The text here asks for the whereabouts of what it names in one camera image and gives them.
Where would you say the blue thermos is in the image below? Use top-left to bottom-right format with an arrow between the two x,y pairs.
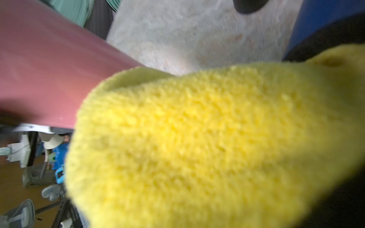
283,0 -> 365,62

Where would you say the black thermos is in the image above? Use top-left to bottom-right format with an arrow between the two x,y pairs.
233,0 -> 269,14

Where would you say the yellow grey cleaning cloth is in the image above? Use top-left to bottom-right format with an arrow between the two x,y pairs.
65,44 -> 365,228

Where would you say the pink thermos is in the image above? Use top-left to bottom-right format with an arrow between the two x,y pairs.
1,1 -> 139,129

